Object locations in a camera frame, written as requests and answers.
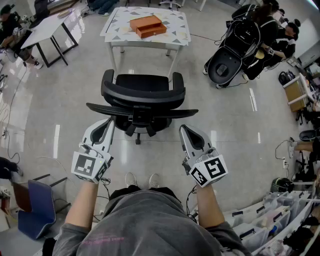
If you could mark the brown box white frame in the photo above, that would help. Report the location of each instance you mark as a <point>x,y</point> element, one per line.
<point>295,96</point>

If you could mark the person's left white shoe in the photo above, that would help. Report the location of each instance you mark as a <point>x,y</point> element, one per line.
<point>130,178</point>

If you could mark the white patterned table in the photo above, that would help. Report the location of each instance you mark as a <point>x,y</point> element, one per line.
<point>120,27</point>

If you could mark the person's white shoe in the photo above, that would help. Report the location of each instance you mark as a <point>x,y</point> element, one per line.
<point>154,180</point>
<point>130,178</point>

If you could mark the black round basin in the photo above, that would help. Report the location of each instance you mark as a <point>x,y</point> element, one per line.
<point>308,135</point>

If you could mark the blue chair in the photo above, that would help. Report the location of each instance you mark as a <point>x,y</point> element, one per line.
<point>40,210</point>

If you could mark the person's right white shoe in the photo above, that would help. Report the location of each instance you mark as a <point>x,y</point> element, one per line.
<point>154,180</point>

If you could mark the orange drawer box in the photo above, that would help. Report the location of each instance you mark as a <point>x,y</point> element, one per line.
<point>146,23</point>

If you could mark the white power strip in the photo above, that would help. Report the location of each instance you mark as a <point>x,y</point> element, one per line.
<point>284,162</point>

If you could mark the white swivel chair base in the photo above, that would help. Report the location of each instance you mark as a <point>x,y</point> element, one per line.
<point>171,3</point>

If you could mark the row of clear storage bins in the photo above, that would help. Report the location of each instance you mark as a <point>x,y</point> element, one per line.
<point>270,220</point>

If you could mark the person's left forearm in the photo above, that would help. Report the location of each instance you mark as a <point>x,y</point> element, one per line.
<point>82,205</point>

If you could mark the black helmet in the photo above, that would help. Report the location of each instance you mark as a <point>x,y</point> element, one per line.
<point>282,185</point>

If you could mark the brown wooden shelf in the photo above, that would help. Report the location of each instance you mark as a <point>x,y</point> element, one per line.
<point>21,197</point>

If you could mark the black office chair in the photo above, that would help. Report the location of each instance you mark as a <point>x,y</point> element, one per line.
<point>142,96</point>

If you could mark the beige round tray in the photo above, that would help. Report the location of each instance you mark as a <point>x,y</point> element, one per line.
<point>65,13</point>

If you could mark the small black backpack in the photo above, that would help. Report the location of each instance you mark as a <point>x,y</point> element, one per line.
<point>286,78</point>

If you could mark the black bag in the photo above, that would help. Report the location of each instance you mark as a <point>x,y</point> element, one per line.
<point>7,167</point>

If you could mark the white side table black legs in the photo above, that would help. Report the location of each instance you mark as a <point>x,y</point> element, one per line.
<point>45,30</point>

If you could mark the black round shell chair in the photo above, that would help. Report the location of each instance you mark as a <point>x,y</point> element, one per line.
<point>225,65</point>

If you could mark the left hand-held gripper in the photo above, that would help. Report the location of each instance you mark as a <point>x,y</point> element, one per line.
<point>85,163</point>

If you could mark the person's right forearm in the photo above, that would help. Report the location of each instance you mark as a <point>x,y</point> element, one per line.
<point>208,207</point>

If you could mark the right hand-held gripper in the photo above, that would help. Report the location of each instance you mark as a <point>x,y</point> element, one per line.
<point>215,167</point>

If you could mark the person's grey sweatshirt torso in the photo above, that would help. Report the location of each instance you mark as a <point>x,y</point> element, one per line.
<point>150,225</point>

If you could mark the person's black trousers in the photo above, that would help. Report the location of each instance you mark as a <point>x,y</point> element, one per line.
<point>125,192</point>

